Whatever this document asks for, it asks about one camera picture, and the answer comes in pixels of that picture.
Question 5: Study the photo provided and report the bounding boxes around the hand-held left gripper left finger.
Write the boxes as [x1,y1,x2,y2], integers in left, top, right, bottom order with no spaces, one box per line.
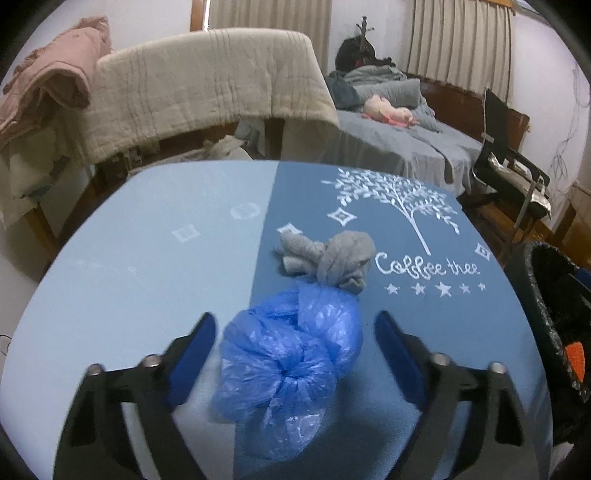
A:
[59,311,218,480]

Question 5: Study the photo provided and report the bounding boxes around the blue plastic bag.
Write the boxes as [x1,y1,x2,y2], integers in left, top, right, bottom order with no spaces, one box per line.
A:
[210,281,363,467]

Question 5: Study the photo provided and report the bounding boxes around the white hanging cloth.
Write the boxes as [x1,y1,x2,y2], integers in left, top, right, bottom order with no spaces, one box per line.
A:
[0,115,86,229]

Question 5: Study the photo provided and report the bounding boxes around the white crumpled cloth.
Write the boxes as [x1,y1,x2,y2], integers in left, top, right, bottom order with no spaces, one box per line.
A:
[203,134,254,162]

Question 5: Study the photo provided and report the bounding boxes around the bed with grey sheet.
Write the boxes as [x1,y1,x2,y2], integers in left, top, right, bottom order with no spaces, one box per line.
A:
[332,108,490,201]

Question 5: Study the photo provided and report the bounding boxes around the beige curtain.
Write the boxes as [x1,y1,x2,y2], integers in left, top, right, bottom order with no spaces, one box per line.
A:
[208,0,333,75]
[406,0,515,104]

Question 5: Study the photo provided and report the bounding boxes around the dark hanging garment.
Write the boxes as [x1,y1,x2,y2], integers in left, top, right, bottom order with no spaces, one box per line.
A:
[335,37,393,75]

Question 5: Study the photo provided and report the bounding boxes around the pink plush toy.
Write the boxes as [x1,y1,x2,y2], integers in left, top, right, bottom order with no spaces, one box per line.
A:
[362,95,420,126]

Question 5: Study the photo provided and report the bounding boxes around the black office chair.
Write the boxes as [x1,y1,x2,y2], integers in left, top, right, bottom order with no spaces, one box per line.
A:
[471,88,552,245]

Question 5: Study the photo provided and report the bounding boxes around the wooden window frame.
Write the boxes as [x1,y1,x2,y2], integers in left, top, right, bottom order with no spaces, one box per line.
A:
[191,0,209,33]

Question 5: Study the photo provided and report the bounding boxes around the grey duvet pile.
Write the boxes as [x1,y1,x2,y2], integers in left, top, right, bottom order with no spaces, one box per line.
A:
[325,65,437,118]

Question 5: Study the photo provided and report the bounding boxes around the wall cables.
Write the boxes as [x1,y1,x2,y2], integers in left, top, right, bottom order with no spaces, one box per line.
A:
[551,65,591,195]

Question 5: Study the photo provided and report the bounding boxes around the wooden furniture frame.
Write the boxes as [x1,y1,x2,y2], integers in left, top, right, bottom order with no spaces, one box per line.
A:
[28,117,287,250]

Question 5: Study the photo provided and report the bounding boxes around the grey knotted sock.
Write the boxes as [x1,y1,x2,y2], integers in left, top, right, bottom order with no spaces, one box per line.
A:
[272,229,377,292]

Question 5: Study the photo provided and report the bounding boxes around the orange mesh cloth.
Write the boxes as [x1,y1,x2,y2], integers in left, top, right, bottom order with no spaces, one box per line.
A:
[564,342,583,381]

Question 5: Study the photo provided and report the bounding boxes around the wooden curtain pelmet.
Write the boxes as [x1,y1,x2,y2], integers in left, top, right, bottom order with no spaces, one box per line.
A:
[466,0,518,12]

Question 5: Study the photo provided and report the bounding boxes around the pink padded jacket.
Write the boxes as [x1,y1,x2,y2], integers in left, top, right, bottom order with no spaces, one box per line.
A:
[0,16,114,148]

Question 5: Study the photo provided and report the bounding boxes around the wooden headboard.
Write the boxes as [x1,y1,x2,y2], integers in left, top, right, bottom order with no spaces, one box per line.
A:
[406,71,532,153]

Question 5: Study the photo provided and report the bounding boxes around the beige quilt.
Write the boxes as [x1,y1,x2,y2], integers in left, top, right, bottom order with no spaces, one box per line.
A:
[81,28,340,162]

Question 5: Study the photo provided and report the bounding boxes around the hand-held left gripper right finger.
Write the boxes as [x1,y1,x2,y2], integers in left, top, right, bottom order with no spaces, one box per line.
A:
[373,310,529,480]

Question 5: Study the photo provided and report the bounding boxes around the trash bin with black bag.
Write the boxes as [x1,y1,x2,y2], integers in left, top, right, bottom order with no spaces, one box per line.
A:
[505,240,591,446]

